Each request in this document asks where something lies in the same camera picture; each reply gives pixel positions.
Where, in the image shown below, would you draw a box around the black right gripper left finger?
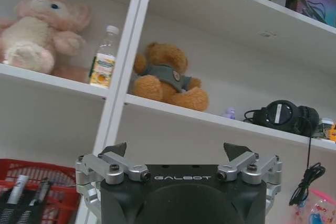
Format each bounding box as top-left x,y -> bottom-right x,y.
75,142 -> 151,219

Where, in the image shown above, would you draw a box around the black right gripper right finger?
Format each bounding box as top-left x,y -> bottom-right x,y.
217,142 -> 284,216

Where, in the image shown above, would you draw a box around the small purple figurine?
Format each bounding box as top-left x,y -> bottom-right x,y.
223,106 -> 237,120

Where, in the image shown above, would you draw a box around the black headphones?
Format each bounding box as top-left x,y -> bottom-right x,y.
244,100 -> 321,137

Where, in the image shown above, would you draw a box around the red plastic basket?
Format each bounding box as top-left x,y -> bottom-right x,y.
0,158 -> 81,224

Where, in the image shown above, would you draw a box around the black pen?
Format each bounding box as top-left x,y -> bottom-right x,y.
28,178 -> 52,207

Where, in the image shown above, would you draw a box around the white marker pen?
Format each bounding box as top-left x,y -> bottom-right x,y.
6,174 -> 29,205

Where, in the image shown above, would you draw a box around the white shelf unit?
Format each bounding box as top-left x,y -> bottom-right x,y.
0,0 -> 336,224

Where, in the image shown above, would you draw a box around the brown teddy bear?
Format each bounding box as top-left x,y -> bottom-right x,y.
131,41 -> 210,112

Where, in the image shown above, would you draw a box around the black mesh pen holder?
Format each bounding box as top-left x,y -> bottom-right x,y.
0,180 -> 57,224

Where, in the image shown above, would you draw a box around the clear bottle with yellow label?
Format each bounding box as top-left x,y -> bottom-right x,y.
89,25 -> 120,89

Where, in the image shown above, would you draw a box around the pink plush rabbit toy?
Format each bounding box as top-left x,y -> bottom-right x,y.
0,0 -> 92,83

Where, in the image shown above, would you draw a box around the black headphone cable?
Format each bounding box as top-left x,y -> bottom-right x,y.
288,129 -> 327,207

